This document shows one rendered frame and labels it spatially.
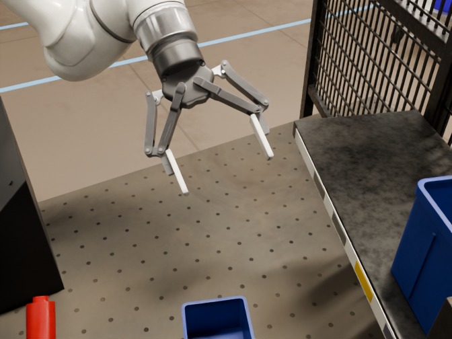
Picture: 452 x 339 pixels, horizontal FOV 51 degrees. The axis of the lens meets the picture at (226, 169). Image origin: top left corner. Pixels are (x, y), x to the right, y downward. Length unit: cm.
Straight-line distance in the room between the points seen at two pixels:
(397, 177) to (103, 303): 58
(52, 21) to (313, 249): 66
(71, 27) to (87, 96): 218
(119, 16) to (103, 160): 170
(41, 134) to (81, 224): 165
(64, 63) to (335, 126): 47
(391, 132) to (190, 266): 47
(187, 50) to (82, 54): 20
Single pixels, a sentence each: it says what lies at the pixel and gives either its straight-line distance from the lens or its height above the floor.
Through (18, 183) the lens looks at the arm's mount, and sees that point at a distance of 82.
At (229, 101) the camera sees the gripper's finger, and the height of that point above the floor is 109.
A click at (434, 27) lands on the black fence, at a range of 86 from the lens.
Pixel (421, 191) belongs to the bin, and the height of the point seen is 116.
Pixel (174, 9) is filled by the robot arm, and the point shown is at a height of 120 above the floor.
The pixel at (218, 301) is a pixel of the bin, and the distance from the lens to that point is 82.
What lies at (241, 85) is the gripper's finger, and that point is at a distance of 72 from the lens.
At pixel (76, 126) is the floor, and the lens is 273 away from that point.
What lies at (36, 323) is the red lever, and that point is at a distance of 41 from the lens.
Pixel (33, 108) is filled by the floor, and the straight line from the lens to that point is 297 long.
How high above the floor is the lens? 146
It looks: 40 degrees down
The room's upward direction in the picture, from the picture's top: straight up
